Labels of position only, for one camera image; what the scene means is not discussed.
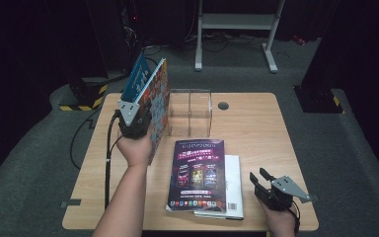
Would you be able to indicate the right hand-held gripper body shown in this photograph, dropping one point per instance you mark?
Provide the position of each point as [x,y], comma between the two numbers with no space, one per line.
[279,197]

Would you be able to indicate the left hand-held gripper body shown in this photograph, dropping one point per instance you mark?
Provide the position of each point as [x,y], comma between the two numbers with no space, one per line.
[135,121]

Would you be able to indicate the thick white book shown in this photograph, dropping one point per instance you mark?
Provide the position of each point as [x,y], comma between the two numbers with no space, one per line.
[234,187]

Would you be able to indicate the light blue picture book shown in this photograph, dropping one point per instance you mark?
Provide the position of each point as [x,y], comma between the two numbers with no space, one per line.
[159,98]

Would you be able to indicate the dark blue picture book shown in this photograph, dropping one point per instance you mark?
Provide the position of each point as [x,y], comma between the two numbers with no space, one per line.
[136,82]

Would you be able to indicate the clear acrylic book rack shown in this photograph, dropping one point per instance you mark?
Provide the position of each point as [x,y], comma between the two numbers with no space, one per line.
[192,112]

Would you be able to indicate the purple magazine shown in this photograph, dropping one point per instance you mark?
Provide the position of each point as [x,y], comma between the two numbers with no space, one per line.
[197,174]

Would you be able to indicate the person's right hand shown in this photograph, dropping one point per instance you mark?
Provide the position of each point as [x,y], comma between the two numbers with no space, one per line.
[281,223]

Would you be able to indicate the person's left hand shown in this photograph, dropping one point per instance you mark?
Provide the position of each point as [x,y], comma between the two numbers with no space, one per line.
[138,151]

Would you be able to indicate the black base with yellow stripes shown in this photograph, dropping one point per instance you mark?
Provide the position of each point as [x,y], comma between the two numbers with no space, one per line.
[85,95]
[319,102]

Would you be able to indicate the black computer tower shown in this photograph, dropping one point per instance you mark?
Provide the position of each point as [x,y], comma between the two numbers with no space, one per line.
[112,33]

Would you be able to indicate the small red floor object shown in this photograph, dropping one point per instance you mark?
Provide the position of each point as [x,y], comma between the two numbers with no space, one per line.
[298,39]

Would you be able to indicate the white metal stand frame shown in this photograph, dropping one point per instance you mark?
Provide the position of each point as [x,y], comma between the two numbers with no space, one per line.
[237,21]

